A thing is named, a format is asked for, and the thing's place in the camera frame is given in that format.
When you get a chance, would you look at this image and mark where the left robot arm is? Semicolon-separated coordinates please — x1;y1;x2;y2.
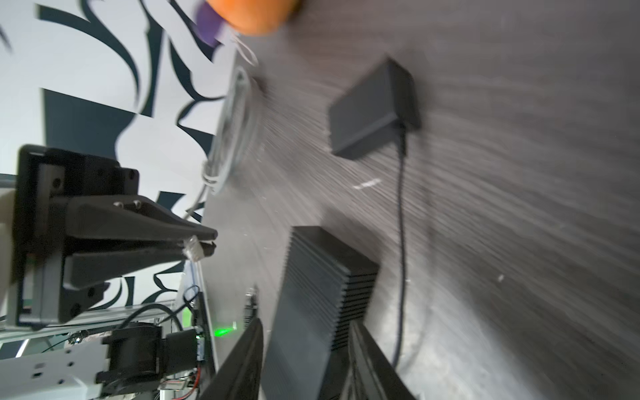
1;145;218;399

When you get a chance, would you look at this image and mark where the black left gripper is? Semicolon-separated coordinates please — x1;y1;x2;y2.
12;144;218;328

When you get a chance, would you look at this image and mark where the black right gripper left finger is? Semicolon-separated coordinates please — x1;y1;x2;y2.
199;318;264;400

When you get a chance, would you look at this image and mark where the grey ethernet cable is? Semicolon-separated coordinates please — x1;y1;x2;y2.
182;66;263;262

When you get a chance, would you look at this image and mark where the orange plush toy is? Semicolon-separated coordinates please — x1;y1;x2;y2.
194;0;303;45

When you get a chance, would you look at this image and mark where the black power adapter with cable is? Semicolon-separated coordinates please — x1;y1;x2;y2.
328;57;422;368

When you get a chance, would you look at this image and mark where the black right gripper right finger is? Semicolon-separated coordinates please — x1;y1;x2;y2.
348;321;415;400

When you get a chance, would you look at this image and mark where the black network switch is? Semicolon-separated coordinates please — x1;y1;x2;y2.
262;226;379;399

